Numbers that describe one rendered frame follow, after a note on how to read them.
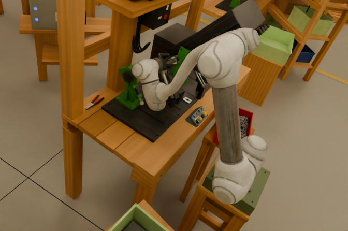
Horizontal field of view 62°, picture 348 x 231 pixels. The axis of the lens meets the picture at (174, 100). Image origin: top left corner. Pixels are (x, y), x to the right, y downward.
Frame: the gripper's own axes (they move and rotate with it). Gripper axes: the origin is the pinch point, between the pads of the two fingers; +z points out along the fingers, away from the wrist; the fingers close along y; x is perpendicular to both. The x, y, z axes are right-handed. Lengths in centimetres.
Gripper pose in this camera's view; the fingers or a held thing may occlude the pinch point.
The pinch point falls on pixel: (173, 60)
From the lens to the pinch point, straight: 189.2
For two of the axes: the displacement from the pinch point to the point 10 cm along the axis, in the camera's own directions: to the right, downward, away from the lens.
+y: -3.4, -9.4, -0.8
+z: 4.6, -2.4, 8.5
